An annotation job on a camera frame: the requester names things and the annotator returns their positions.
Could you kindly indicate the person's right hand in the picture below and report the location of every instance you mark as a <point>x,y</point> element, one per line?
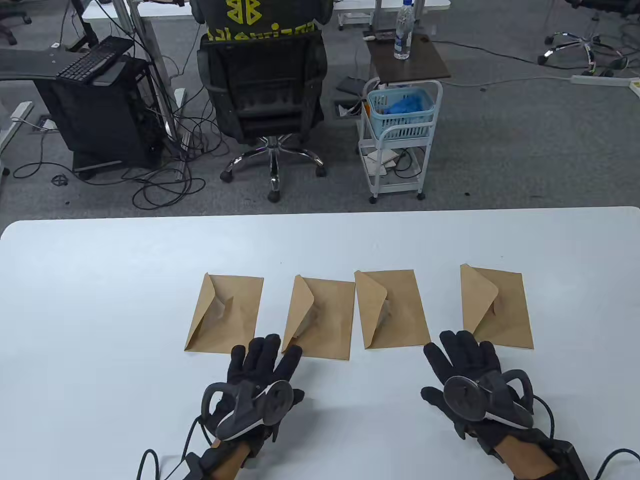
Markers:
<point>467,357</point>

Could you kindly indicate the person's left hand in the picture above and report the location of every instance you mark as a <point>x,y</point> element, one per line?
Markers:
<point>260,360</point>

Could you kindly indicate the brown paper envelope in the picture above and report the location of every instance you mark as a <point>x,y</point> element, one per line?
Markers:
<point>405,310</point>
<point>235,320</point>
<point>332,320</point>
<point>512,310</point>

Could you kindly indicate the black left forearm module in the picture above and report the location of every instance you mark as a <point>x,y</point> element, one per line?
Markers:
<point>197,467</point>

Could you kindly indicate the black right forearm module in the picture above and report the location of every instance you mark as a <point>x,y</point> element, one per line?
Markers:
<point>570,462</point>

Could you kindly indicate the person's left forearm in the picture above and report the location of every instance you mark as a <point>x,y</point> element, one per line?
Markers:
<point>227,462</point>

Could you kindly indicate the person's right forearm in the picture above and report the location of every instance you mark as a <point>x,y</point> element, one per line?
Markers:
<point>525,457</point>

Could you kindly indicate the grey right hand controller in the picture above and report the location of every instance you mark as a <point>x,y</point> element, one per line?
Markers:
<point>465,397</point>

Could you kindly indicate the grey hand controller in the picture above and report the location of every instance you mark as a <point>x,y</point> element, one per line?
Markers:
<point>465,397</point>
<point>255,405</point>

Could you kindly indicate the grey left hand controller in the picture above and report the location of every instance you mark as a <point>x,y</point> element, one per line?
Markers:
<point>255,405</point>

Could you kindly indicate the white rolling cart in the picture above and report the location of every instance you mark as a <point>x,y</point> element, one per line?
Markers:
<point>397,188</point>

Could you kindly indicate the beige boxes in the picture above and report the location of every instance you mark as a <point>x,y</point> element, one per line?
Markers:
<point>385,159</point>

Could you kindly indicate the light blue plastic basket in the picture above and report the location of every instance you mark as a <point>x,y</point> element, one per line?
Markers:
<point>400,131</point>

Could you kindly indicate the blue gloves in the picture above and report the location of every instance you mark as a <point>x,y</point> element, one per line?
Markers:
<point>405,105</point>

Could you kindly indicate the black mesh office chair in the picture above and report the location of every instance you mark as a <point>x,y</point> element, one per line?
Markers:
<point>260,75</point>

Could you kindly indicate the black floor box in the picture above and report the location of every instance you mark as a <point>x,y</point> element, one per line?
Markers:
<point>350,86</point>

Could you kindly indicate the black computer tower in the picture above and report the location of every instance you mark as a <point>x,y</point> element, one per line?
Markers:
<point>100,120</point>

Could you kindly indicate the dark brown side table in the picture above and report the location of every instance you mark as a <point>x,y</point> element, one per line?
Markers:
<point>420,62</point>

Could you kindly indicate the white power strip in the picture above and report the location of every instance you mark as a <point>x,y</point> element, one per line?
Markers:
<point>600,81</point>

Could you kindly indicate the yellow white box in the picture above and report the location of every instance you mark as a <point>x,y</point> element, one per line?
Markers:
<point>635,87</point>

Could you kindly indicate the grey floor outlet box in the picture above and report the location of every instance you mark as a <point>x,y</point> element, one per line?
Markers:
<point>45,125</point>

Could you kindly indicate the clear plastic water bottle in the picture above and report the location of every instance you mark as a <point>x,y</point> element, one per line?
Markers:
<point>404,30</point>

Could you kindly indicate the office chair chrome base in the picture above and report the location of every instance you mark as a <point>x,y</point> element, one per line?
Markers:
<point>586,44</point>

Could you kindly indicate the black keyboard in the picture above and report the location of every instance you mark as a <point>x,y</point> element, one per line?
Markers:
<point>92,60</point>

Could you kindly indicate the white desk foot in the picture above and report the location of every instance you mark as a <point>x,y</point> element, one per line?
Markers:
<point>20,112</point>

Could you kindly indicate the black desk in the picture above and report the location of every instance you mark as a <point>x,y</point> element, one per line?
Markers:
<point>25,62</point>

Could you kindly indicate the black swivel chair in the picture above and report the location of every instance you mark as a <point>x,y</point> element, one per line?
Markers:
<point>15,19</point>

